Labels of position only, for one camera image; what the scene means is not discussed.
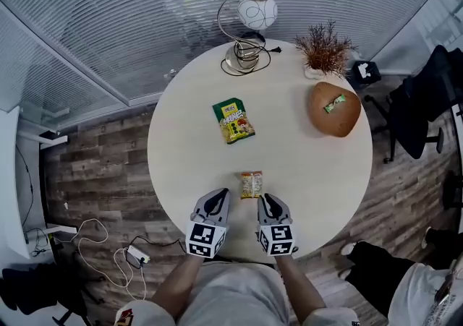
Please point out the person's left forearm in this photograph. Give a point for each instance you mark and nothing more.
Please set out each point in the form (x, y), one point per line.
(177, 286)

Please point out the black office chair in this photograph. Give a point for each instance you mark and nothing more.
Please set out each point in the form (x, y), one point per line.
(423, 107)

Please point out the green candy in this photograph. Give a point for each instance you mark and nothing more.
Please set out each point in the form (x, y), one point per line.
(334, 103)

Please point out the black waste bin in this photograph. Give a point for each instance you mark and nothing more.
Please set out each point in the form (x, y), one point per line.
(365, 73)

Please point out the round white table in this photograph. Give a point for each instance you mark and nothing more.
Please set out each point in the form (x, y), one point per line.
(289, 172)

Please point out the person's right forearm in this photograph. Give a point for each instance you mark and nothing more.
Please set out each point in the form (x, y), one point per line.
(300, 286)

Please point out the brown wooden container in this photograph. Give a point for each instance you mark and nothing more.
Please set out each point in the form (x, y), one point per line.
(327, 120)

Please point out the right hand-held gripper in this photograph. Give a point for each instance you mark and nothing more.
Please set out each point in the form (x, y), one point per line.
(278, 238)

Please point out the dried brown plant in pot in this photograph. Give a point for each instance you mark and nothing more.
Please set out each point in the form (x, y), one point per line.
(323, 51)

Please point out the orange peanut snack packet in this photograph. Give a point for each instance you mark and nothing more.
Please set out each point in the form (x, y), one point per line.
(251, 184)

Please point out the person's light grey clothing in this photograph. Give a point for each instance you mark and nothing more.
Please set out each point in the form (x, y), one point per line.
(235, 295)

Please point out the silver lamp with globe shade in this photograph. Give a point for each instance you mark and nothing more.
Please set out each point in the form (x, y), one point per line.
(257, 12)

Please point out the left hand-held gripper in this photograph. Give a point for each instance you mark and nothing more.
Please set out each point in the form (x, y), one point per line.
(204, 236)

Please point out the white power strip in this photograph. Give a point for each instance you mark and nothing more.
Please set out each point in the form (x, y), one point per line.
(137, 254)

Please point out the green yellow snack packet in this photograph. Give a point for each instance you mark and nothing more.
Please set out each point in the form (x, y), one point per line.
(233, 120)

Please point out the white desk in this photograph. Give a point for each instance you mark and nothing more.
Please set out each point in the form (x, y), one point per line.
(14, 180)

